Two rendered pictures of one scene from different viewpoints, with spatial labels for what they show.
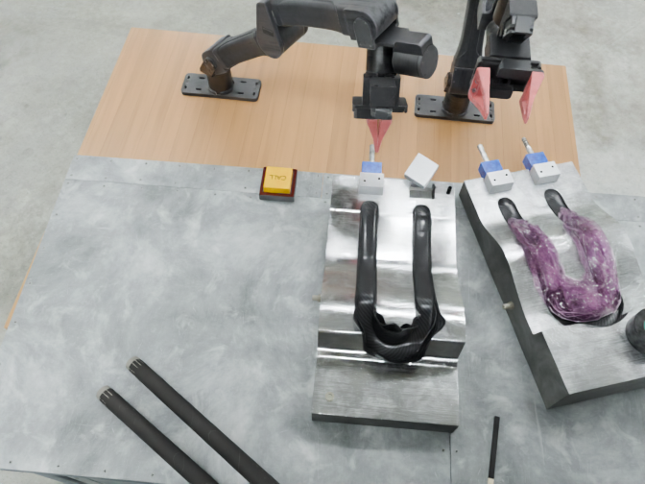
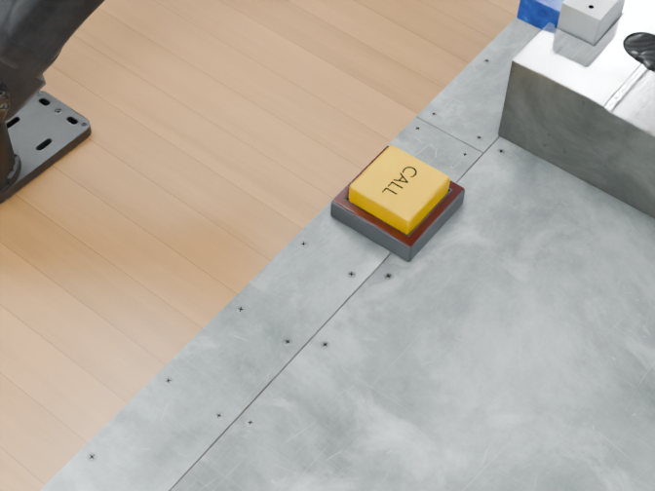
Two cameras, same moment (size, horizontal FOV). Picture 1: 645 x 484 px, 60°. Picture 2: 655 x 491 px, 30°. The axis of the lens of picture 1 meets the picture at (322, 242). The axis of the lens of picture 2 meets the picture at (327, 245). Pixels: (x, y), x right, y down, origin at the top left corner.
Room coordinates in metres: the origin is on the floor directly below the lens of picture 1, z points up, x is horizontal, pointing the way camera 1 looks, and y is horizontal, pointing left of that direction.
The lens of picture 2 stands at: (0.47, 0.69, 1.58)
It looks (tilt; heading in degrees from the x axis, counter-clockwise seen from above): 52 degrees down; 301
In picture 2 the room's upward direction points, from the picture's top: 2 degrees clockwise
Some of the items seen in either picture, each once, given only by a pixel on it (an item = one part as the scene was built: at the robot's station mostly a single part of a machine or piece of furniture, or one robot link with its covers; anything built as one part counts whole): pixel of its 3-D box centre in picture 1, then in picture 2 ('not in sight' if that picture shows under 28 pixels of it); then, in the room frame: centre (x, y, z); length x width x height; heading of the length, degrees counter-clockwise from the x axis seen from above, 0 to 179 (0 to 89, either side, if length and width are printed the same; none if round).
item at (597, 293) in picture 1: (569, 256); not in sight; (0.53, -0.49, 0.90); 0.26 x 0.18 x 0.08; 13
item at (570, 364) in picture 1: (565, 267); not in sight; (0.53, -0.50, 0.86); 0.50 x 0.26 x 0.11; 13
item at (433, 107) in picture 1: (457, 99); not in sight; (1.01, -0.33, 0.84); 0.20 x 0.07 x 0.08; 84
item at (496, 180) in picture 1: (489, 167); not in sight; (0.78, -0.37, 0.86); 0.13 x 0.05 x 0.05; 13
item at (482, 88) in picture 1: (494, 95); not in sight; (0.67, -0.28, 1.20); 0.09 x 0.07 x 0.07; 174
